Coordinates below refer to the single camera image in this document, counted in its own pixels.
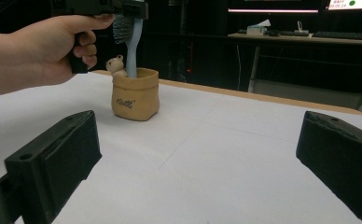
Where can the tan bear pen holder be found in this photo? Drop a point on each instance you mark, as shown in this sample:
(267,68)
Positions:
(135,99)

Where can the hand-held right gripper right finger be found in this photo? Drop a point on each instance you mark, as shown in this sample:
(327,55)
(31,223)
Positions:
(341,158)

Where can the black keyboard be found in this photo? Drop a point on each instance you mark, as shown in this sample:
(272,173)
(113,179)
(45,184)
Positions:
(275,32)
(344,35)

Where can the tissue box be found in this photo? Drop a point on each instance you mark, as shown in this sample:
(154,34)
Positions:
(257,29)

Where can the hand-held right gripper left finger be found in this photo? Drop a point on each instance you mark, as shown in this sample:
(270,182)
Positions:
(54,161)

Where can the white paper sheet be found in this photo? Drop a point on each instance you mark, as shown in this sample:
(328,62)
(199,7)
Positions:
(201,161)

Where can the computer monitor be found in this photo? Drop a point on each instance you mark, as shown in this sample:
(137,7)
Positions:
(353,4)

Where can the small white charger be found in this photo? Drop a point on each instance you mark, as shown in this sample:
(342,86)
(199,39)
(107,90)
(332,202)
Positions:
(301,28)

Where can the light blue hairbrush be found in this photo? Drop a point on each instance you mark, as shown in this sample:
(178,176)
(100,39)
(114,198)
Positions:
(134,53)

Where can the white metal frame desk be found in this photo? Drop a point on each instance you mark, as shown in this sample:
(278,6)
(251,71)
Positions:
(306,93)

